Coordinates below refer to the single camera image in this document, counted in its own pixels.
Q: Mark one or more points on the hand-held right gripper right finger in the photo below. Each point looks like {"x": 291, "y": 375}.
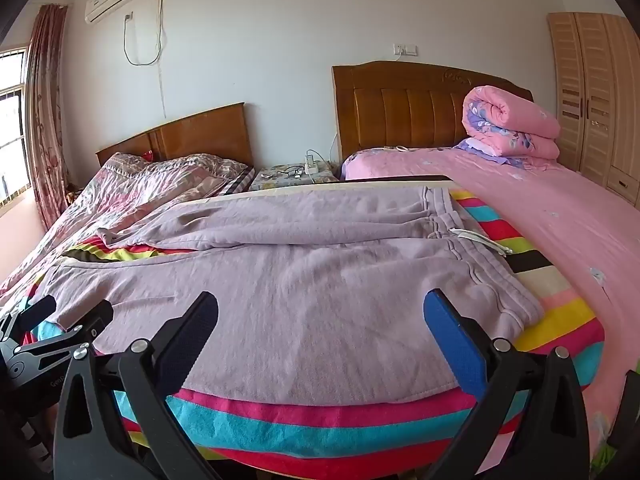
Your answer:
{"x": 456, "y": 346}

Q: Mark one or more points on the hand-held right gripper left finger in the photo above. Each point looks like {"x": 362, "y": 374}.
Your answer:
{"x": 194, "y": 331}

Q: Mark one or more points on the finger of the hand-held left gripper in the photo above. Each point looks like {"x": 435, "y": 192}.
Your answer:
{"x": 36, "y": 310}
{"x": 87, "y": 322}

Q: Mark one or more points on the mauve pants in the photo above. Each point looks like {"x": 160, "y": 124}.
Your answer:
{"x": 300, "y": 285}

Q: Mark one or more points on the floral pink grey quilt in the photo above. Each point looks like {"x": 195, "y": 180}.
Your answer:
{"x": 125, "y": 190}

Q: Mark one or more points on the striped colourful blanket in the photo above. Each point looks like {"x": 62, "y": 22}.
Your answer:
{"x": 310, "y": 430}

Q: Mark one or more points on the plaid pillow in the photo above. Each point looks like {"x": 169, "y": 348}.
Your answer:
{"x": 237, "y": 180}

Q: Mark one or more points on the patterned nightstand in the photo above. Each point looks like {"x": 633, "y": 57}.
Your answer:
{"x": 280, "y": 183}

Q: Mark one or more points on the pink bed sheet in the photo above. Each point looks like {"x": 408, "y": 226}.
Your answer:
{"x": 575, "y": 220}

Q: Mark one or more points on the black eyeglasses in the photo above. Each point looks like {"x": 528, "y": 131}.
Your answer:
{"x": 291, "y": 172}

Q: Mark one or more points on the barred window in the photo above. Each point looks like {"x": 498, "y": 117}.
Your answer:
{"x": 12, "y": 125}

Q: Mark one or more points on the plain wooden headboard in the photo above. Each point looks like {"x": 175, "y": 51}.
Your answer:
{"x": 200, "y": 135}

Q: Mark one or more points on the purple pillow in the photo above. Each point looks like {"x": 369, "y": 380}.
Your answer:
{"x": 475, "y": 150}

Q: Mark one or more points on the floral pink curtain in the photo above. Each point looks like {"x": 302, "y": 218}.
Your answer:
{"x": 47, "y": 110}

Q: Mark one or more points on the white power strip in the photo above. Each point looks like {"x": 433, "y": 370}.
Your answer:
{"x": 311, "y": 164}

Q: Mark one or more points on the rolled pink floral quilt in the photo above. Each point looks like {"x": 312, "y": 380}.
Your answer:
{"x": 520, "y": 115}

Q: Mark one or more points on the padded wooden headboard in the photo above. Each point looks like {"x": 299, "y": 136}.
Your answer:
{"x": 400, "y": 110}

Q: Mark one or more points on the light wooden wardrobe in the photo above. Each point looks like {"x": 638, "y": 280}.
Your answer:
{"x": 595, "y": 100}

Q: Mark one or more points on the white wall socket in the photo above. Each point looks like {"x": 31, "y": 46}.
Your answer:
{"x": 405, "y": 49}

